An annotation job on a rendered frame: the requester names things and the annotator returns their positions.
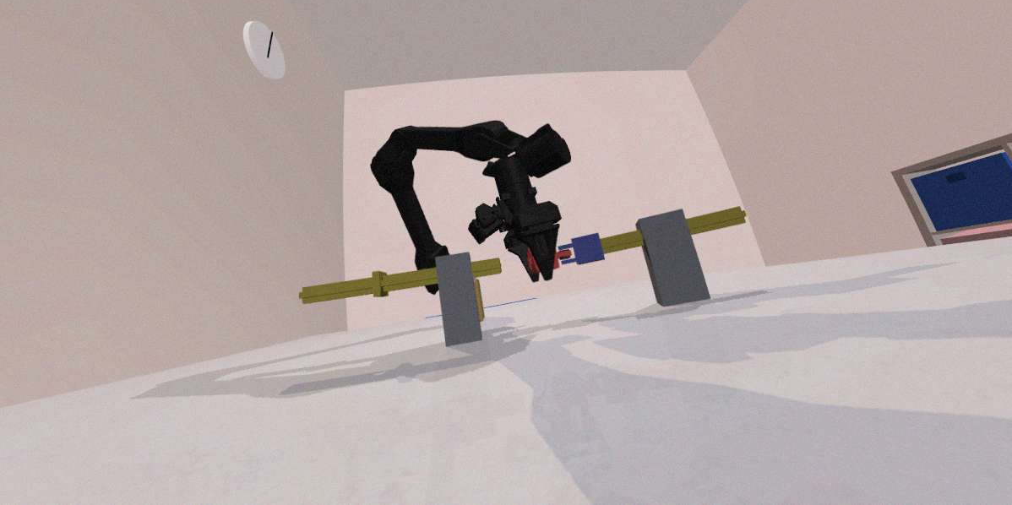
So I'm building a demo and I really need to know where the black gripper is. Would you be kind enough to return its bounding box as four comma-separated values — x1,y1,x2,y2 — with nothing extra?
499,182,562,283

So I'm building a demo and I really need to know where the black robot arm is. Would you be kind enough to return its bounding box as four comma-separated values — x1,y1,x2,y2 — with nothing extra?
370,121,571,270

